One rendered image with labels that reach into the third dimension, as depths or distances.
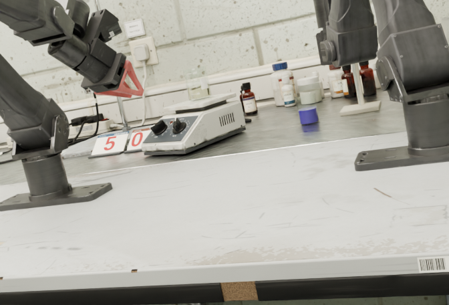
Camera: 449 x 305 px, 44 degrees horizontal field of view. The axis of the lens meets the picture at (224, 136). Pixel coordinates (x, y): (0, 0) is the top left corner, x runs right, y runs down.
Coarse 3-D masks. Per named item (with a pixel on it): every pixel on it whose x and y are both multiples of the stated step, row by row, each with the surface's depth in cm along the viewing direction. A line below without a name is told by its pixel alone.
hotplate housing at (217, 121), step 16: (176, 112) 120; (192, 112) 115; (208, 112) 113; (224, 112) 117; (240, 112) 120; (192, 128) 110; (208, 128) 113; (224, 128) 116; (240, 128) 121; (144, 144) 115; (160, 144) 112; (176, 144) 109; (192, 144) 109
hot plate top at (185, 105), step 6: (216, 96) 120; (222, 96) 118; (228, 96) 119; (234, 96) 120; (180, 102) 124; (186, 102) 121; (192, 102) 118; (198, 102) 115; (204, 102) 113; (210, 102) 114; (216, 102) 116; (168, 108) 119; (174, 108) 118; (180, 108) 116; (186, 108) 115
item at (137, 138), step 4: (136, 132) 130; (140, 132) 129; (144, 132) 129; (148, 132) 128; (132, 136) 130; (136, 136) 129; (140, 136) 129; (144, 136) 128; (132, 140) 129; (136, 140) 128; (140, 140) 128; (132, 144) 128; (136, 144) 127; (140, 144) 127
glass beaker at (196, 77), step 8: (200, 64) 117; (184, 72) 117; (192, 72) 116; (200, 72) 117; (192, 80) 117; (200, 80) 117; (208, 80) 119; (192, 88) 117; (200, 88) 117; (208, 88) 118; (192, 96) 118; (200, 96) 117; (208, 96) 118
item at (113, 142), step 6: (102, 138) 134; (108, 138) 133; (114, 138) 132; (120, 138) 131; (96, 144) 133; (102, 144) 132; (108, 144) 131; (114, 144) 131; (120, 144) 130; (96, 150) 132; (102, 150) 131
